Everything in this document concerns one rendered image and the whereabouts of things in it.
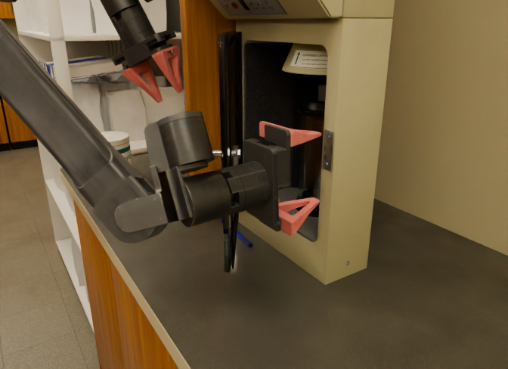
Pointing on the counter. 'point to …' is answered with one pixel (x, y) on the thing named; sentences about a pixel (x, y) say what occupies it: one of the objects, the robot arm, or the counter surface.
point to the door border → (227, 130)
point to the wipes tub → (119, 142)
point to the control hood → (297, 4)
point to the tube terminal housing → (339, 127)
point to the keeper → (327, 150)
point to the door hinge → (240, 94)
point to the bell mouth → (307, 60)
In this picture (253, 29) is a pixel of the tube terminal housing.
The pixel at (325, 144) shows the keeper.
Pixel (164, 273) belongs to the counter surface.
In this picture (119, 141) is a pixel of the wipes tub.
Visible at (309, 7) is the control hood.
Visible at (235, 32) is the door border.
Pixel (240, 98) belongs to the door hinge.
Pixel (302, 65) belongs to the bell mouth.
